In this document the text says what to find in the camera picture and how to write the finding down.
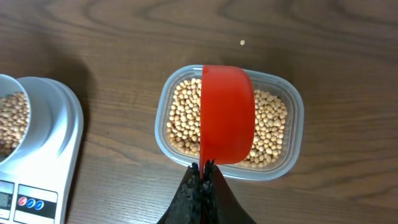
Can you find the red measuring scoop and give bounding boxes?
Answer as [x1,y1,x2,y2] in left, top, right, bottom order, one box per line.
[199,65,255,177]

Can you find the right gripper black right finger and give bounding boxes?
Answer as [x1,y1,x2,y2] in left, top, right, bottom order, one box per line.
[203,160,256,224]

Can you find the grey round bowl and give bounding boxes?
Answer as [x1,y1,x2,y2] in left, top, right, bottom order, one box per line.
[1,74,31,163]

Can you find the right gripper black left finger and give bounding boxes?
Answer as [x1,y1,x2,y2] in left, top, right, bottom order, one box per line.
[157,163,202,224]

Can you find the soybeans in bowl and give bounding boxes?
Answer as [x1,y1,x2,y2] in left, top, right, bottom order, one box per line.
[1,91,30,157]

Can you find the white digital kitchen scale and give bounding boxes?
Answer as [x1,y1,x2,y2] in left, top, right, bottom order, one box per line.
[1,77,84,223]

